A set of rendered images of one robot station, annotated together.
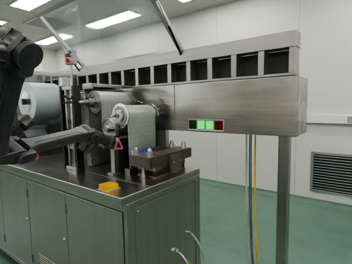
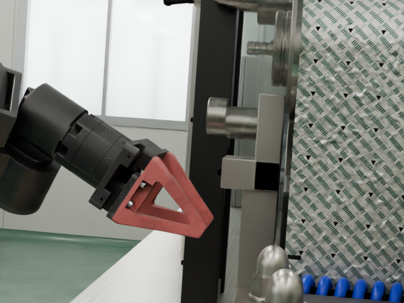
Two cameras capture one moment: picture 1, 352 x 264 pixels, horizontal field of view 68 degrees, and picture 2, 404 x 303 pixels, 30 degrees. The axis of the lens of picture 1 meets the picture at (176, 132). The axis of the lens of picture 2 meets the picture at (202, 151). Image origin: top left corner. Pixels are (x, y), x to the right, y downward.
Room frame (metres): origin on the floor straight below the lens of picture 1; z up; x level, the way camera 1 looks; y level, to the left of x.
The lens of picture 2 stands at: (1.08, -0.27, 1.18)
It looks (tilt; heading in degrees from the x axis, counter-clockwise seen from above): 3 degrees down; 59
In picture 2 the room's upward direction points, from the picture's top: 4 degrees clockwise
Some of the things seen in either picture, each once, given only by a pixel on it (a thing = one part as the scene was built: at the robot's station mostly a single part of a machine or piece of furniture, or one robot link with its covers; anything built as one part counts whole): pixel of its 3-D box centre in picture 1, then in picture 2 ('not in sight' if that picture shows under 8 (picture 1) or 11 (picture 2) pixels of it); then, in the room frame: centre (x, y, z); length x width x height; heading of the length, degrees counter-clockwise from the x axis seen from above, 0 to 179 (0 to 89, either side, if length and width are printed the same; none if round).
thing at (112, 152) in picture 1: (112, 149); (244, 237); (1.53, 0.38, 1.05); 0.06 x 0.05 x 0.31; 143
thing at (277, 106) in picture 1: (109, 108); not in sight; (2.29, 0.58, 1.29); 3.10 x 0.28 x 0.30; 53
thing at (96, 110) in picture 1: (110, 102); not in sight; (1.79, 0.45, 1.33); 0.25 x 0.14 x 0.14; 143
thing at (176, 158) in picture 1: (176, 162); not in sight; (1.52, 0.00, 0.96); 0.10 x 0.03 x 0.11; 143
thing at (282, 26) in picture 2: (118, 116); (284, 48); (1.53, 0.34, 1.25); 0.07 x 0.02 x 0.07; 53
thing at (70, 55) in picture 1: (69, 57); not in sight; (1.89, 0.75, 1.66); 0.07 x 0.07 x 0.10; 73
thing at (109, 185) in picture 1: (108, 186); not in sight; (1.26, 0.34, 0.91); 0.07 x 0.07 x 0.02; 53
